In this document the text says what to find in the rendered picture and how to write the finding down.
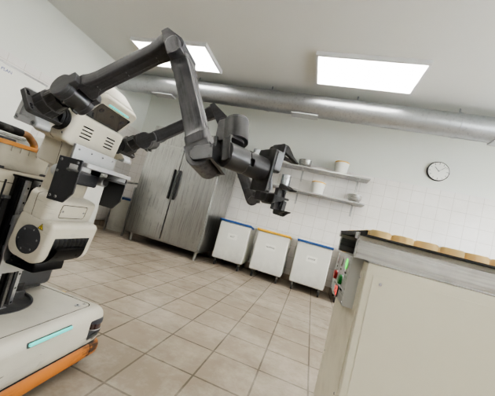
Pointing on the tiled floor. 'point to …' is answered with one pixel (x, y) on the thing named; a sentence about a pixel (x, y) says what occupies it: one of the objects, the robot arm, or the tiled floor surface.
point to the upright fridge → (178, 200)
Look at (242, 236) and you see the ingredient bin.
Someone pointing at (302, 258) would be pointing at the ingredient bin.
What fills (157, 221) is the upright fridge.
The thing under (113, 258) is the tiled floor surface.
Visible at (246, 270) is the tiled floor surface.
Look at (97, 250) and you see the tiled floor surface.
